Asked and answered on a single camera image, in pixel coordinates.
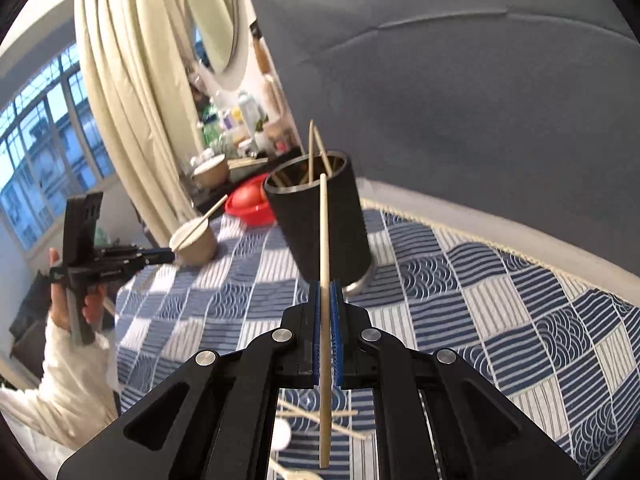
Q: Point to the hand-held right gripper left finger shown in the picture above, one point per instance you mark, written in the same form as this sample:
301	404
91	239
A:
316	330

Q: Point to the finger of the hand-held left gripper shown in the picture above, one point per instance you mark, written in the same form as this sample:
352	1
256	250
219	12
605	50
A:
160	256

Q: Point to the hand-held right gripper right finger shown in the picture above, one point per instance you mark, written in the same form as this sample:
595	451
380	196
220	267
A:
338	330

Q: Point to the red plastic basin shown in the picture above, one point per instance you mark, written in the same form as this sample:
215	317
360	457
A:
247	205

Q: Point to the cluster of bottles on dresser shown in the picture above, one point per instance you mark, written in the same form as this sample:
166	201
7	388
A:
235	120

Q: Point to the oval wall mirror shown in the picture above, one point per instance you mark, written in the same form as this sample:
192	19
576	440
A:
212	15

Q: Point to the grey padded headboard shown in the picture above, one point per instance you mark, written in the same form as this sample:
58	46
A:
450	85

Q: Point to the person's left forearm white sleeve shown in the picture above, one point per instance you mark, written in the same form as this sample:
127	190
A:
60	395

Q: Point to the black cylindrical utensil holder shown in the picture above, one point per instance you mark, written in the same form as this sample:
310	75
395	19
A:
325	220

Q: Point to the person's left hand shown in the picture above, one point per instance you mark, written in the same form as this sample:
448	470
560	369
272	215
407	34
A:
60	305

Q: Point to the blue white patterned blanket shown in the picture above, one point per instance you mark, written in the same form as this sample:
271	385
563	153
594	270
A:
475	340

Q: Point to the barred window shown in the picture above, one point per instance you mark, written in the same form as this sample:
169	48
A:
45	160

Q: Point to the cream curtain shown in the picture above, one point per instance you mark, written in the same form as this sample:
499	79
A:
135	110

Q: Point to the dark cloth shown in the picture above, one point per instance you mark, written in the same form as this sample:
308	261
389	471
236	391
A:
30	320

